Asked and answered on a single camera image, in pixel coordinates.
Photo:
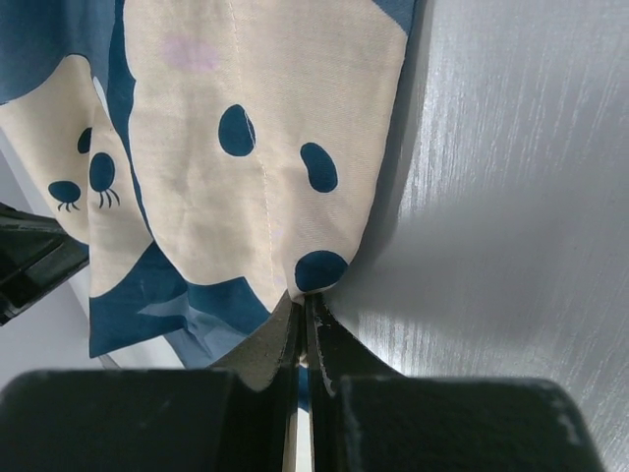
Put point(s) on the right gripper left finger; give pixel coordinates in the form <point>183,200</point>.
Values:
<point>259,427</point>

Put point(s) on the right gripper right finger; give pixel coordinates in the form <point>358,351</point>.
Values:
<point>352,394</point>

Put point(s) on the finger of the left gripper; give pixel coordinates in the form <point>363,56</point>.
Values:
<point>37,256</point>

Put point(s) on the blue cartoon placemat cloth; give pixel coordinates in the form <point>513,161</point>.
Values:
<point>211,156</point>

